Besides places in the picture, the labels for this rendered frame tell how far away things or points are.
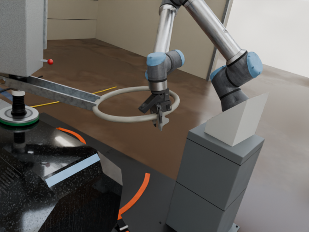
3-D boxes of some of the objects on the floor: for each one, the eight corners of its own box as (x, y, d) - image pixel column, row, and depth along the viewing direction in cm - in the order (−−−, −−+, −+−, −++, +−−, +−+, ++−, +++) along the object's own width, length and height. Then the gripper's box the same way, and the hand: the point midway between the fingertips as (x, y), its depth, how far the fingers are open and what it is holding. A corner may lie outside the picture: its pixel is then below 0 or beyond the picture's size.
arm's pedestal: (189, 196, 267) (213, 112, 232) (239, 228, 241) (274, 139, 206) (156, 223, 229) (178, 129, 194) (211, 264, 204) (248, 164, 169)
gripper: (173, 89, 138) (175, 130, 147) (161, 84, 148) (163, 121, 157) (157, 94, 135) (160, 134, 144) (145, 87, 145) (149, 125, 154)
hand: (157, 127), depth 149 cm, fingers closed on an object, 5 cm apart
